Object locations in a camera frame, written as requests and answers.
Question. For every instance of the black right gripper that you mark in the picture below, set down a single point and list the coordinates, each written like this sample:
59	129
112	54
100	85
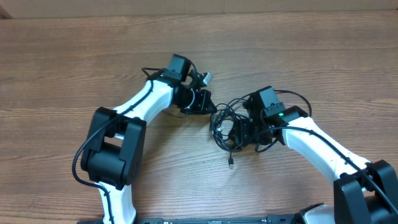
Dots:
244	130

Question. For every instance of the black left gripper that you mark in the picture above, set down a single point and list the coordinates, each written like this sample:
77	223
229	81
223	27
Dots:
205	99

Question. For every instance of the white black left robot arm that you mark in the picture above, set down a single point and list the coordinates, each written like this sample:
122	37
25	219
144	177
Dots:
111	156

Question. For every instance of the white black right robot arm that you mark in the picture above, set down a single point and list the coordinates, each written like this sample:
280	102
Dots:
363	191

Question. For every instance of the brown cardboard backdrop panel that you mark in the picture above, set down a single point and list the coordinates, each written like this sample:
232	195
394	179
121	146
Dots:
32	9

